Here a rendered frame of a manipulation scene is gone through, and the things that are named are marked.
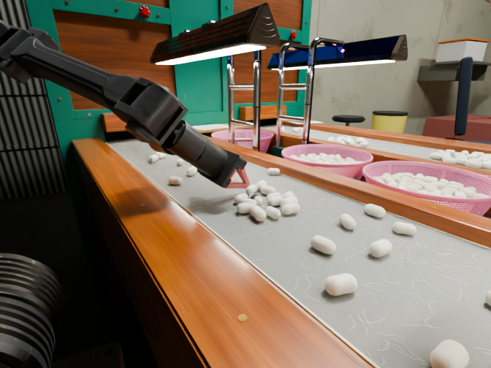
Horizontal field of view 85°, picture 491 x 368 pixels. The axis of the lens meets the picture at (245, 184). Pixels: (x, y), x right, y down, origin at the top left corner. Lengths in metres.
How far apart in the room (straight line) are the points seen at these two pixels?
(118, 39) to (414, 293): 1.24
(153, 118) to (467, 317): 0.45
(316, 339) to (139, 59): 1.22
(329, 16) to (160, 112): 3.72
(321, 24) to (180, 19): 2.78
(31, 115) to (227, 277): 2.84
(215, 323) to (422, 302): 0.22
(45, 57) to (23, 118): 2.42
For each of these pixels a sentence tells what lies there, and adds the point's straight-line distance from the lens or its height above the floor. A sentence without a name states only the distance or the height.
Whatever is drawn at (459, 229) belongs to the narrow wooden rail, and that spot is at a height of 0.75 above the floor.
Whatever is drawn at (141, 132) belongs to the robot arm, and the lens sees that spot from 0.44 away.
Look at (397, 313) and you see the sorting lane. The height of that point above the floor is 0.74.
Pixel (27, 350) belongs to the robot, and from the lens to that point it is 0.31.
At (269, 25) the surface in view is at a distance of 0.62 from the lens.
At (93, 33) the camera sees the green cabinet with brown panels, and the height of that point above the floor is 1.15.
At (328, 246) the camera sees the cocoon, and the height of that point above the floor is 0.76.
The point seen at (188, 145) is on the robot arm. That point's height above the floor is 0.87.
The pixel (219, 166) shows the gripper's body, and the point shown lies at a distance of 0.50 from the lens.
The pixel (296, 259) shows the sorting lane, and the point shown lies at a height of 0.74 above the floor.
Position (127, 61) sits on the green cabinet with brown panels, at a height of 1.06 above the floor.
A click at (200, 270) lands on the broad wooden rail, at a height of 0.76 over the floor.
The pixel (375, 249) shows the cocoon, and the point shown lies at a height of 0.76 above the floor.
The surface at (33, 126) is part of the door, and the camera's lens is 3.05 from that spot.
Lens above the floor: 0.96
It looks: 20 degrees down
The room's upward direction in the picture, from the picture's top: straight up
